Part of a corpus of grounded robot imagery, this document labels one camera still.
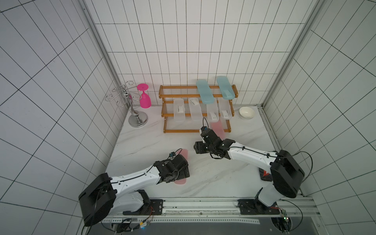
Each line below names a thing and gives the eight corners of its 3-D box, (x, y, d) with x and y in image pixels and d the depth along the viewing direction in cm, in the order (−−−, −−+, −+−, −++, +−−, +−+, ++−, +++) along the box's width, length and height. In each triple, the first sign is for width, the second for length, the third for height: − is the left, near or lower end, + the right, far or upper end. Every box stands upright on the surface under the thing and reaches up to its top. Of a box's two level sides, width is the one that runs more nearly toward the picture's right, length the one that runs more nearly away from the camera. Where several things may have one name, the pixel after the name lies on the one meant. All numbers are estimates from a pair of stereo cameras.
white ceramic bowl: (239, 120, 112) (241, 116, 108) (237, 110, 118) (238, 106, 115) (253, 120, 112) (256, 116, 108) (250, 110, 118) (252, 106, 115)
